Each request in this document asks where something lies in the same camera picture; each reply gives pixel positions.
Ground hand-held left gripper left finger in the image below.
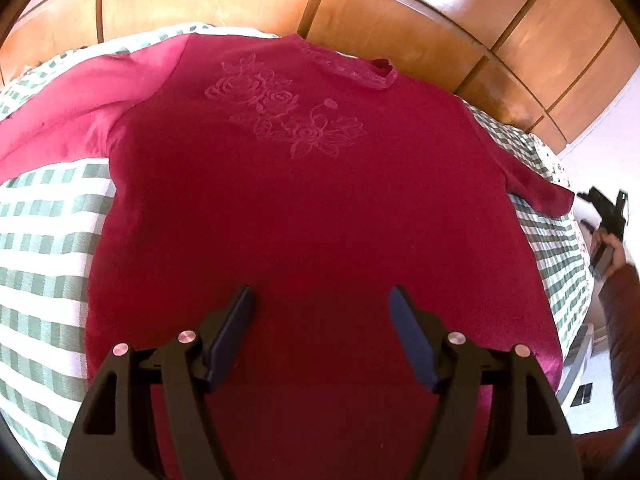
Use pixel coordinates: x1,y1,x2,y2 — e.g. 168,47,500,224
57,285,257,480

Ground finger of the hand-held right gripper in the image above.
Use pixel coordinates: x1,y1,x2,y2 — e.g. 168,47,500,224
576,187,607,211

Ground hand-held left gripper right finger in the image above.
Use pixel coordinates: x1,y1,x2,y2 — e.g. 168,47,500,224
389,285,585,480

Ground red embroidered sweater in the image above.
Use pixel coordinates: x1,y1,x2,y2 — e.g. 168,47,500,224
0,32,576,480

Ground person's right forearm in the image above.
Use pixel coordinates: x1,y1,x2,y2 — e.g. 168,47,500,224
597,262,640,428

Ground floral bed sheet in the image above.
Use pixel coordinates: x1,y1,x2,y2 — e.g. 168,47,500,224
532,137,568,188

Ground green white checked bedspread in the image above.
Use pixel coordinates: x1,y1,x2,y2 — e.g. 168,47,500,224
0,22,596,480

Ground wooden wardrobe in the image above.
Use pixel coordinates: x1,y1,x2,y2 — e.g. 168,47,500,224
0,0,640,161

